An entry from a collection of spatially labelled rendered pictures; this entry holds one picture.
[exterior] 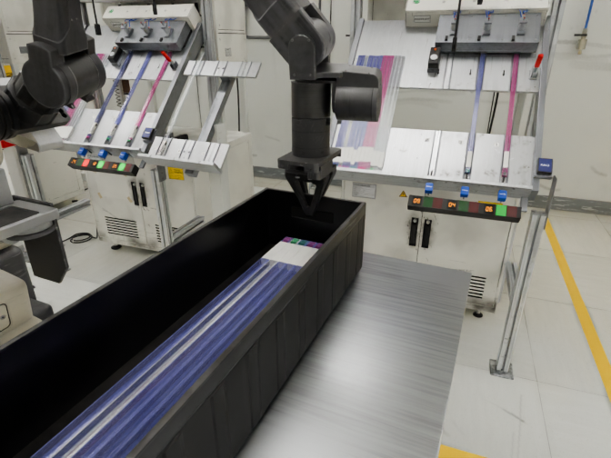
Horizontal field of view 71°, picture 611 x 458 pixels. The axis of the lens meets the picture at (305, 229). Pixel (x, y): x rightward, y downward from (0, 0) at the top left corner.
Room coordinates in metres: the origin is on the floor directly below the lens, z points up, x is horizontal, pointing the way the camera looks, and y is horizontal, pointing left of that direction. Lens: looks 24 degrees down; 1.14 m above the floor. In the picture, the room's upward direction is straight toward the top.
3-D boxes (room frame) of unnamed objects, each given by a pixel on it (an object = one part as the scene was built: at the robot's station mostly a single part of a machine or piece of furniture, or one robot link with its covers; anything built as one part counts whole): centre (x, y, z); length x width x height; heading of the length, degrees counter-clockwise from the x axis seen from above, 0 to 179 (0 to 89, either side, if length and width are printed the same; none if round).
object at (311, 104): (0.63, -0.01, 1.06); 0.07 x 0.06 x 0.07; 74
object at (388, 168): (1.77, -0.55, 0.65); 1.01 x 0.73 x 1.29; 160
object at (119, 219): (2.44, 0.77, 0.31); 0.70 x 0.65 x 0.62; 70
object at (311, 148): (0.64, -0.01, 1.00); 0.10 x 0.07 x 0.07; 156
